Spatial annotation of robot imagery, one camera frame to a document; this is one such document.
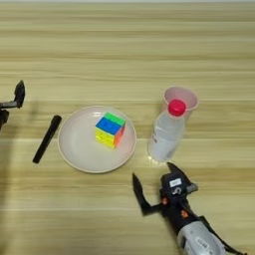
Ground right gripper labelled black box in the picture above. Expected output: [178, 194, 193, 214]
[160, 171, 192, 200]

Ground cream round plate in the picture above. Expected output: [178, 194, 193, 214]
[57, 105, 138, 174]

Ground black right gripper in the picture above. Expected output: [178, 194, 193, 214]
[131, 161, 209, 234]

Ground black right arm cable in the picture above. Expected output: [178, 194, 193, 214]
[198, 214, 249, 255]

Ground colourful puzzle cube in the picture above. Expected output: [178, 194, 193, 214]
[94, 112, 128, 150]

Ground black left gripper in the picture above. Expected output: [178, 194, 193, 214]
[0, 79, 27, 132]

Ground clear red-capped water bottle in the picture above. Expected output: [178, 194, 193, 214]
[146, 98, 187, 164]

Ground pink plastic cup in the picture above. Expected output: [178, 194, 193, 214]
[161, 86, 200, 123]

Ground black marker pen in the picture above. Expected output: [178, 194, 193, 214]
[32, 114, 64, 164]

